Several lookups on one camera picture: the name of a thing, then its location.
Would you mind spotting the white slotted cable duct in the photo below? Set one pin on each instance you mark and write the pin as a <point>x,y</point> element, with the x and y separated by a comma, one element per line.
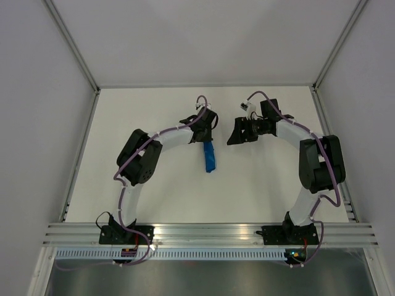
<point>101,253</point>

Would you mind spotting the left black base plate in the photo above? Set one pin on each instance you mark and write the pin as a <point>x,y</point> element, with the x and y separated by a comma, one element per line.
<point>109,236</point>

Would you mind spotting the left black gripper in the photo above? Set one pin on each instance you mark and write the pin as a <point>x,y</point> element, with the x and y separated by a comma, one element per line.
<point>208,137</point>

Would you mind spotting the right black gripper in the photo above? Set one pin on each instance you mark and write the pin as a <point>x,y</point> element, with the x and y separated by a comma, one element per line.
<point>242,123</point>

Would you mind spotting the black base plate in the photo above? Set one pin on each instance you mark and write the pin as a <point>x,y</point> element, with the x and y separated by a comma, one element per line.
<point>298,235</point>
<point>109,236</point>

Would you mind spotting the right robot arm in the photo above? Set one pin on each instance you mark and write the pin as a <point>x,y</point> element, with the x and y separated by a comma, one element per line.
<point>321,169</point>

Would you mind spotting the aluminium front rail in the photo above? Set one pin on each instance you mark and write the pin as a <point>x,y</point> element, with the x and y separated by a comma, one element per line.
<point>183,235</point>

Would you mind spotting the right aluminium frame post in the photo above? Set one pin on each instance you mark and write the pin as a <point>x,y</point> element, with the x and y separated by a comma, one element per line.
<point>342,38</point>

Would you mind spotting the aluminium frame post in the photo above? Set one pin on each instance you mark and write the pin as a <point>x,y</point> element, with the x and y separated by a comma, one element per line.
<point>342,38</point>
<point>71,44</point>

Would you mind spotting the blue cloth napkin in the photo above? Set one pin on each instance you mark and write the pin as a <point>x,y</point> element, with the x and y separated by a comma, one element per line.
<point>209,156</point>

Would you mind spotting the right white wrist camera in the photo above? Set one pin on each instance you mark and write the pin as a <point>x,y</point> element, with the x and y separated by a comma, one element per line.
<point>249,108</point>

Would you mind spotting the left aluminium frame post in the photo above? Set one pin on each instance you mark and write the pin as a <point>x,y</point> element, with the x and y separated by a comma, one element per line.
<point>71,44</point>

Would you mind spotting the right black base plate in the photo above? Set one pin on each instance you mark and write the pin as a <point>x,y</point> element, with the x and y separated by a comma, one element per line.
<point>298,235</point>

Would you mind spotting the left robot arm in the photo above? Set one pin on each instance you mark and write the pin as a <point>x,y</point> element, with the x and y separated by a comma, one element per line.
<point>139,157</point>

